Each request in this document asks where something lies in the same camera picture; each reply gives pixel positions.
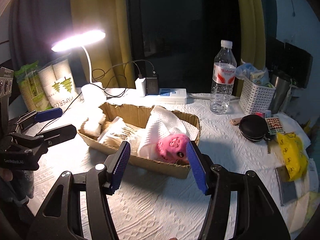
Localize patterned card pack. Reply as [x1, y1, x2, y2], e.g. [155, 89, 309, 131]
[265, 117, 284, 135]

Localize steel thermos tumbler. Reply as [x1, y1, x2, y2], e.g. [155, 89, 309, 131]
[269, 73, 291, 114]

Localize green paper cup pack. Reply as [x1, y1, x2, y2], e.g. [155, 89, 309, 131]
[14, 61, 52, 112]

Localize white power strip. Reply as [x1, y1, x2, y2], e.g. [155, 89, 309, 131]
[144, 88, 188, 105]

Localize left hand in grey glove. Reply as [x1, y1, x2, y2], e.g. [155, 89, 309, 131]
[1, 168, 34, 206]

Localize black power adapter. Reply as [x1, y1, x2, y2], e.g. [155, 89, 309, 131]
[146, 74, 159, 95]

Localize pink plush toy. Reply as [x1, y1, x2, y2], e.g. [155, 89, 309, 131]
[156, 133, 190, 165]

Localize white USB charger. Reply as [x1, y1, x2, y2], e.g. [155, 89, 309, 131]
[135, 77, 146, 97]

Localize black round zipper pouch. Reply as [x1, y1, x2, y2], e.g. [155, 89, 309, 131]
[239, 114, 268, 142]

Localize grey notebook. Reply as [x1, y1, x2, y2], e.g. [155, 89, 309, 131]
[275, 166, 298, 206]

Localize clear plastic water bottle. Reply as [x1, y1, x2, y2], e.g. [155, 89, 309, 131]
[210, 40, 237, 115]

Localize white LED desk lamp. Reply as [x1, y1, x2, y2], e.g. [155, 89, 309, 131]
[51, 29, 106, 107]

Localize brown cardboard box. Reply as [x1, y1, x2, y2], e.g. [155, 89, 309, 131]
[78, 103, 201, 179]

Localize yellow curtain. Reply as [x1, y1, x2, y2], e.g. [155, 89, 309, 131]
[233, 0, 266, 73]
[70, 0, 136, 88]

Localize white paper towel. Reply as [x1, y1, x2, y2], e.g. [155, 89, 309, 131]
[129, 106, 200, 162]

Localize snack packets in basket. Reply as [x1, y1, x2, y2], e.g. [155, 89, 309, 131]
[235, 61, 272, 88]

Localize yellow plastic bag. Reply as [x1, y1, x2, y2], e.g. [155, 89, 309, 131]
[276, 132, 308, 181]

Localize white quilted table cloth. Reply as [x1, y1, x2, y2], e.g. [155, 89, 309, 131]
[24, 87, 318, 240]

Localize yellow curtain right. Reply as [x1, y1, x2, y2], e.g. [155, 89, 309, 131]
[233, 0, 266, 73]

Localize yellow curtain left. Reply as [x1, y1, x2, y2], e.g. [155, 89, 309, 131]
[70, 0, 136, 88]

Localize clear bag with beige filling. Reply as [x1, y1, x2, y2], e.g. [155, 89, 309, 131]
[97, 116, 137, 147]

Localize white perforated plastic basket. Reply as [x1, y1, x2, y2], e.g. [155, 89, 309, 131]
[239, 78, 276, 115]

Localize paper cup sleeve pack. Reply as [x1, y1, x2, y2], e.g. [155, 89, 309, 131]
[37, 56, 78, 111]

